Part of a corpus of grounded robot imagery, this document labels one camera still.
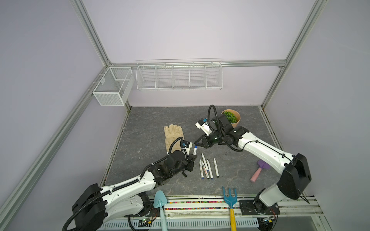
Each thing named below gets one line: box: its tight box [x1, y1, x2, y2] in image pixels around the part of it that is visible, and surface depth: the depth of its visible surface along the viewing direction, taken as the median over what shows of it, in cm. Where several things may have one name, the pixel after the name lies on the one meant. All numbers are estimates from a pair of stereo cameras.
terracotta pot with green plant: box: [220, 108, 241, 129], surface depth 101 cm
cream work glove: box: [163, 124, 185, 154], surface depth 107 cm
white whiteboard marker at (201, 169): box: [198, 158, 205, 180], surface depth 88 cm
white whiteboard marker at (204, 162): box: [201, 152, 210, 172], surface depth 90 cm
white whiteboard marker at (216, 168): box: [213, 157, 220, 178], surface depth 88 cm
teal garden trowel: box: [153, 190, 169, 231], surface depth 75 cm
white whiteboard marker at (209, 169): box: [206, 159, 214, 180], surface depth 88 cm
